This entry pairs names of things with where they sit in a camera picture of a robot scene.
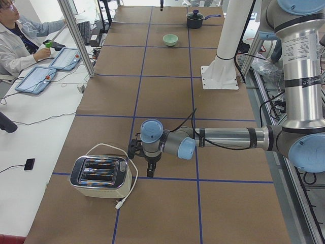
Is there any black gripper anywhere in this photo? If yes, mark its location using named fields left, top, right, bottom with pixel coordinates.
left=127, top=133, right=161, bottom=177

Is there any green bowl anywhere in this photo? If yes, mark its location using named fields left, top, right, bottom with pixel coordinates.
left=162, top=34, right=178, bottom=47

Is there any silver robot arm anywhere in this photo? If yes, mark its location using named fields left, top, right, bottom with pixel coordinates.
left=127, top=1, right=324, bottom=177

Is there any cream chrome toaster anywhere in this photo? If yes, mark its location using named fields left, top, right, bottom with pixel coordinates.
left=70, top=155, right=132, bottom=199

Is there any small black square device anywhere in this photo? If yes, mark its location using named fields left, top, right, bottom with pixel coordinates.
left=24, top=158, right=35, bottom=171

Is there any blue tablet far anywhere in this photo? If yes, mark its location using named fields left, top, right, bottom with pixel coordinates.
left=49, top=47, right=81, bottom=71

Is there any blue tablet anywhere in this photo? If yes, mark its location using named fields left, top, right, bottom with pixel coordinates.
left=15, top=66, right=57, bottom=95
left=49, top=47, right=81, bottom=71

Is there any blue tablet near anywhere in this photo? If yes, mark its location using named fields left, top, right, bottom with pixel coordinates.
left=15, top=66, right=57, bottom=95

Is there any black chair armrest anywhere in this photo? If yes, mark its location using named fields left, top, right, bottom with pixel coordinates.
left=0, top=112, right=18, bottom=133

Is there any dark pot with lid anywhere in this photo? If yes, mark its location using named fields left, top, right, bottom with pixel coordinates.
left=186, top=9, right=221, bottom=29

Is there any black keyboard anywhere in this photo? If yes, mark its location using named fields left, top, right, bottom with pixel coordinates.
left=77, top=21, right=91, bottom=45

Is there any person in white coat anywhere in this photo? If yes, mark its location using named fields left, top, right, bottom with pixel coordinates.
left=1, top=1, right=66, bottom=77

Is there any white toaster power cord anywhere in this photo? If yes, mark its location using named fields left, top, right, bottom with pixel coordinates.
left=85, top=143, right=139, bottom=210

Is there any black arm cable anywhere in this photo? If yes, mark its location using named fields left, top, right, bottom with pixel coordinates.
left=169, top=108, right=254, bottom=150

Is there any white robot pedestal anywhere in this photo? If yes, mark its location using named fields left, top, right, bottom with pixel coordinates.
left=201, top=0, right=255, bottom=90

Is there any aluminium frame post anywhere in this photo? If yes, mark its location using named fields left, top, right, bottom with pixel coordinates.
left=58, top=0, right=95, bottom=78

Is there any green handled tool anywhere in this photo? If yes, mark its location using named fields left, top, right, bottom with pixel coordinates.
left=43, top=40, right=53, bottom=49

